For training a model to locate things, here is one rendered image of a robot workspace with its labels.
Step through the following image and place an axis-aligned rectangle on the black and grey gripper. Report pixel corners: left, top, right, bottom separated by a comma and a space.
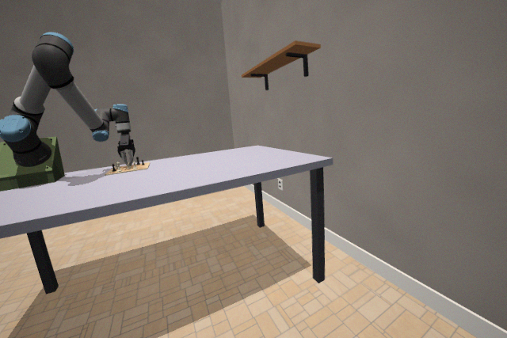
117, 130, 135, 166

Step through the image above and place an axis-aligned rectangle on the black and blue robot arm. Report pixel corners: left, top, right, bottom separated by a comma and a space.
0, 32, 131, 167

